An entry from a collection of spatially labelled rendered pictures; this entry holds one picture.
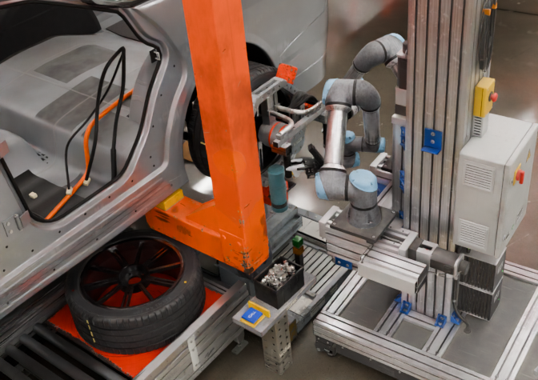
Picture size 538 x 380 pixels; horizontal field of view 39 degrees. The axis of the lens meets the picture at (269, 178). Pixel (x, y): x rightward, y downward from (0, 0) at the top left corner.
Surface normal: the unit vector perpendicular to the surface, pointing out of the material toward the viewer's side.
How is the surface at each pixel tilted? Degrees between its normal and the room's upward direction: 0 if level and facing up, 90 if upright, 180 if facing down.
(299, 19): 90
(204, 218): 90
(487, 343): 0
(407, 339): 0
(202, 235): 90
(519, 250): 0
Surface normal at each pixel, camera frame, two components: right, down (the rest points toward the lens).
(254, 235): 0.79, 0.30
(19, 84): -0.15, -0.75
